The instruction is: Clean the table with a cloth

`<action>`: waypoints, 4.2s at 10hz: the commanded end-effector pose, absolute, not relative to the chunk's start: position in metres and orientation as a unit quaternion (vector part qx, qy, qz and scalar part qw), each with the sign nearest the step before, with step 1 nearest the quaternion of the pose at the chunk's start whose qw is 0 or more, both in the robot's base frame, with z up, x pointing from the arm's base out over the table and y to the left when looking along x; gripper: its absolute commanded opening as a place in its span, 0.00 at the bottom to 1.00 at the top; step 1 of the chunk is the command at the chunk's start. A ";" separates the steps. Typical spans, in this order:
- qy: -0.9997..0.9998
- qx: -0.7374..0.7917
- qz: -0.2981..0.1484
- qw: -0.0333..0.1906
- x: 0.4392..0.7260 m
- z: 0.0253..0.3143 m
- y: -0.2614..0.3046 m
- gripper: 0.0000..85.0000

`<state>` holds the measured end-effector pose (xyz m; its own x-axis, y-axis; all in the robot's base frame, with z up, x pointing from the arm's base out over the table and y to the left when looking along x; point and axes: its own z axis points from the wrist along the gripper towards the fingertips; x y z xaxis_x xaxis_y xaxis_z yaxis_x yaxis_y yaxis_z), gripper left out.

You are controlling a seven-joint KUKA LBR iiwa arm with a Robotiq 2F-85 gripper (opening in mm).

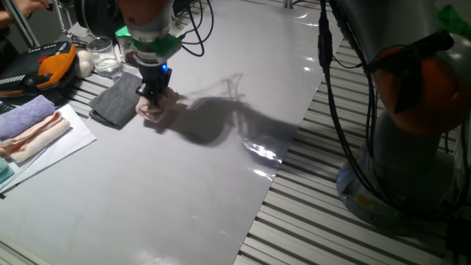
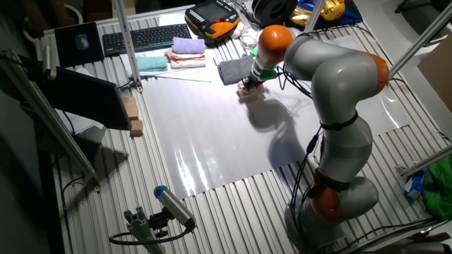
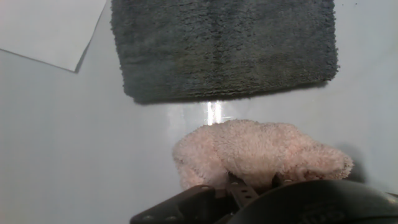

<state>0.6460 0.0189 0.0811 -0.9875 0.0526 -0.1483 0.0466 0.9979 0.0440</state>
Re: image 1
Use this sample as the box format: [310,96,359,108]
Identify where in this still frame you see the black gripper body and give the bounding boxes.
[138,63,173,97]

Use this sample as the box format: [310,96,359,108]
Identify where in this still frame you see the pink terry cloth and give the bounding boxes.
[135,87,182,124]

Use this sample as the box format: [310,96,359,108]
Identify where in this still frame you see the person forearm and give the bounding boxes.
[0,10,18,30]

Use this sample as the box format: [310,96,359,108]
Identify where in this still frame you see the dark grey terry cloth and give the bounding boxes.
[88,71,144,130]

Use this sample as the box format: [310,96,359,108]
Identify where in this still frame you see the peach folded cloth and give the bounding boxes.
[0,111,63,150]

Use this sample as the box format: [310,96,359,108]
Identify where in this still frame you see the cream folded cloth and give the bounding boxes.
[0,118,72,164]

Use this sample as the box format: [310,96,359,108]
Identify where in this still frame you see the purple folded cloth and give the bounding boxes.
[0,94,57,142]

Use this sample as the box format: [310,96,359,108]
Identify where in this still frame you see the teal folded cloth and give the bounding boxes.
[0,157,16,185]

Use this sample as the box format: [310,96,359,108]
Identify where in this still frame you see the person hand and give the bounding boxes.
[14,0,51,18]

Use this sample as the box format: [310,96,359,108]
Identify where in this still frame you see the glass with brown contents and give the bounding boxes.
[116,35,139,68]

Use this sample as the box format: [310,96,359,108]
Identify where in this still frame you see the glass of clear water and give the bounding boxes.
[85,36,123,80]

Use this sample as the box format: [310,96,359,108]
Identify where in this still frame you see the white egg-shaped object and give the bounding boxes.
[74,49,95,80]

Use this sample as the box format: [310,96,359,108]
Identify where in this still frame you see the white paper sheet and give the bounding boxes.
[0,103,98,194]

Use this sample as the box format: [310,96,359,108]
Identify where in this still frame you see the black round device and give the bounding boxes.
[74,0,126,38]

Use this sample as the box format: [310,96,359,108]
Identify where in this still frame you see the grey plastic table mat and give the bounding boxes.
[0,0,345,265]

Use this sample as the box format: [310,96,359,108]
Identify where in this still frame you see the orange and black teach pendant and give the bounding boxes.
[0,40,79,99]

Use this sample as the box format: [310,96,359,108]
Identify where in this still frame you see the thin metal stand rod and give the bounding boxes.
[53,0,74,40]

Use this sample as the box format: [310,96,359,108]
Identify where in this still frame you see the green fabric heap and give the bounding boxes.
[436,4,471,38]

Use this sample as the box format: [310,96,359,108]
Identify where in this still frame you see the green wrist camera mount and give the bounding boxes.
[114,25,183,58]

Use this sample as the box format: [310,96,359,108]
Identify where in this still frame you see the thin black looping cable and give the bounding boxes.
[178,0,215,58]

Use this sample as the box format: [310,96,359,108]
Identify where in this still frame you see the thick black cable bundle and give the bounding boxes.
[316,0,393,209]

